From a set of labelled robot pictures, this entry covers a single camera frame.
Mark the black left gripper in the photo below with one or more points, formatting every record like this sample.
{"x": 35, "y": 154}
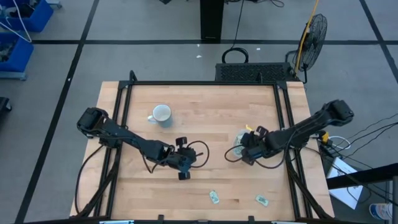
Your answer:
{"x": 183, "y": 157}

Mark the clear plastic container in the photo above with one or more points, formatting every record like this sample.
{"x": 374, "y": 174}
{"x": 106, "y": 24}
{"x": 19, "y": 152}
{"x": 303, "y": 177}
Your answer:
{"x": 237, "y": 146}

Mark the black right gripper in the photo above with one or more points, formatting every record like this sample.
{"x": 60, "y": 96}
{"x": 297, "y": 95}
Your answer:
{"x": 256, "y": 144}

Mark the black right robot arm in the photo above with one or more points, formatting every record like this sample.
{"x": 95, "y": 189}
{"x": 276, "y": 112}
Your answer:
{"x": 304, "y": 127}

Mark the white cardboard box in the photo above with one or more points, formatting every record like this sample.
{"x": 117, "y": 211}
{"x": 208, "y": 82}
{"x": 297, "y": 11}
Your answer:
{"x": 345, "y": 189}

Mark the blue storage bin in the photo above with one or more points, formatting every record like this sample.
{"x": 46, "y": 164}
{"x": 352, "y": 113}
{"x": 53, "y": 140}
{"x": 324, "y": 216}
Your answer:
{"x": 37, "y": 17}
{"x": 18, "y": 59}

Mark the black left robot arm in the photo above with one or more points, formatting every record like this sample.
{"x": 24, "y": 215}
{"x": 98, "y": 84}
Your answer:
{"x": 124, "y": 135}

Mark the black upright post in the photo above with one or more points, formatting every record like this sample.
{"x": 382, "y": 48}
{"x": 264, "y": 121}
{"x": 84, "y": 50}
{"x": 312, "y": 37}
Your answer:
{"x": 212, "y": 18}

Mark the black metal bar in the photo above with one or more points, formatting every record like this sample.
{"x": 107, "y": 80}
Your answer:
{"x": 363, "y": 175}

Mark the person's shoe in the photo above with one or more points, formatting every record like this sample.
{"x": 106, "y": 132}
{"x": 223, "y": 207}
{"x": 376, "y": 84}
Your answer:
{"x": 381, "y": 211}

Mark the black perforated metal box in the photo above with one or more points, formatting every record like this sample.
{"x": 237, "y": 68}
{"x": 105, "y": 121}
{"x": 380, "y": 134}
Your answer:
{"x": 252, "y": 72}

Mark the black floor fan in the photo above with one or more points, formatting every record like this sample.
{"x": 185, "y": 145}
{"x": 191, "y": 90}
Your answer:
{"x": 314, "y": 40}

